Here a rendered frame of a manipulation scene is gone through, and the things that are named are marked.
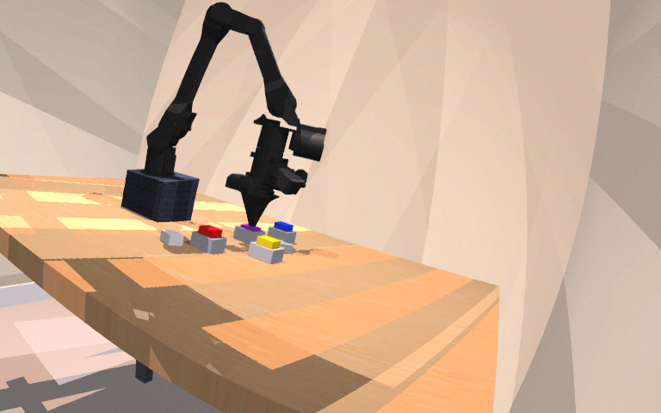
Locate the small white block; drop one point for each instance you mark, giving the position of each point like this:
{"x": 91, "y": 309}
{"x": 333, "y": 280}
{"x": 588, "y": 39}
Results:
{"x": 171, "y": 237}

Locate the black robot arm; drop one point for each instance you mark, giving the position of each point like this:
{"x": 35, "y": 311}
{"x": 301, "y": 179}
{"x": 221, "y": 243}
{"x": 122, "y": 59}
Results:
{"x": 306, "y": 141}

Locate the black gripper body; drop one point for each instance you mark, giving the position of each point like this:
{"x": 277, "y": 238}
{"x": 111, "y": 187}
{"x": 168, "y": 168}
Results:
{"x": 254, "y": 182}

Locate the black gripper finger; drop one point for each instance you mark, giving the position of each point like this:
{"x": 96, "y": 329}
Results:
{"x": 264, "y": 204}
{"x": 252, "y": 205}

